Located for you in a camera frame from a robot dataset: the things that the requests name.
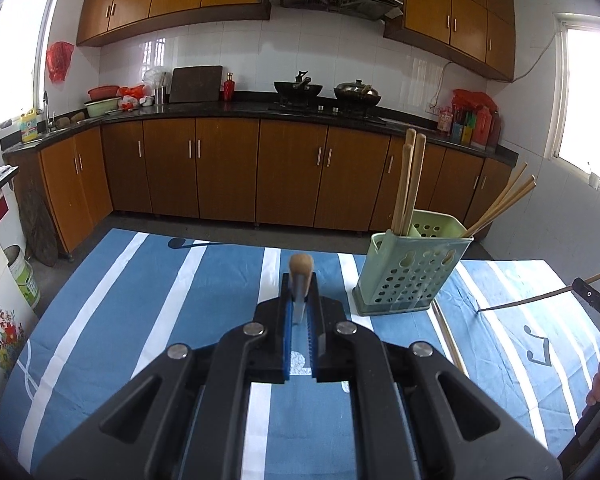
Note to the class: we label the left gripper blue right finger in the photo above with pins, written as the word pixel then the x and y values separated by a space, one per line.
pixel 316 329

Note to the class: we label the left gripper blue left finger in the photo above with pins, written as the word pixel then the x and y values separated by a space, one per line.
pixel 286 321

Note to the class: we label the wooden handled metal utensil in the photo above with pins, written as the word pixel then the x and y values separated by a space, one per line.
pixel 301 267

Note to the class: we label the wooden chopstick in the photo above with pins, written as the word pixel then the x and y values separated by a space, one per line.
pixel 511 193
pixel 448 337
pixel 546 295

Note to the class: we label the lower wooden kitchen cabinets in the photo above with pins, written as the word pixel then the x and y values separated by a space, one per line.
pixel 235 169

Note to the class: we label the wooden kitchen cabinets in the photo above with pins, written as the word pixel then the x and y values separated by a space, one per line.
pixel 479 35
pixel 235 169

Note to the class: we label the black kitchen countertop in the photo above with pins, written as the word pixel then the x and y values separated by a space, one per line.
pixel 254 105

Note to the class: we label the upper wooden kitchen cabinets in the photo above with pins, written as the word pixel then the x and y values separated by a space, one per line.
pixel 479 35

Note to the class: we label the green perforated utensil holder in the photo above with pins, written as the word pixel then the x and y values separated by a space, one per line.
pixel 405 273

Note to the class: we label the blue white striped tablecloth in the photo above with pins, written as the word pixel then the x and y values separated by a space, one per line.
pixel 134 295

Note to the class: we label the wooden chopstick on table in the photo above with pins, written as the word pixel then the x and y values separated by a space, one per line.
pixel 448 337

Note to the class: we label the thick wooden stick in holder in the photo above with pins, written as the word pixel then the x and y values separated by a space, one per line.
pixel 413 183

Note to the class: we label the gas stove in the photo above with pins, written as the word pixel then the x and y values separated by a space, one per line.
pixel 319 110

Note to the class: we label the wooden chopstick leaning in holder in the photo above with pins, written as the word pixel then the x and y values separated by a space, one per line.
pixel 511 193

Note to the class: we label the lidded dark wok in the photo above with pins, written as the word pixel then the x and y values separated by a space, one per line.
pixel 356 93

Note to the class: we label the red bottle on counter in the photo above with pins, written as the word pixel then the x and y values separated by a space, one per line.
pixel 228 87

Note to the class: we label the red bag and boxes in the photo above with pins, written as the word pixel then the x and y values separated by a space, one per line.
pixel 472 119

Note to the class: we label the dark wooden cutting board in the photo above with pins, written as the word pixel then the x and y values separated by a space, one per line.
pixel 196 84

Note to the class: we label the white green paint bucket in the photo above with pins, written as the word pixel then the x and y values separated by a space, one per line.
pixel 23 274

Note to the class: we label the green basin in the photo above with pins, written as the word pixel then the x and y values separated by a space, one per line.
pixel 102 107

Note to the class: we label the red basin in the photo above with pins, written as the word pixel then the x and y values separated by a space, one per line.
pixel 109 91

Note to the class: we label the yellow detergent bottle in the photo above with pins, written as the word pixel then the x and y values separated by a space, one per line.
pixel 28 126

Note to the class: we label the red plastic bag on wall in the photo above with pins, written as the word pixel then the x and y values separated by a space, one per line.
pixel 58 60

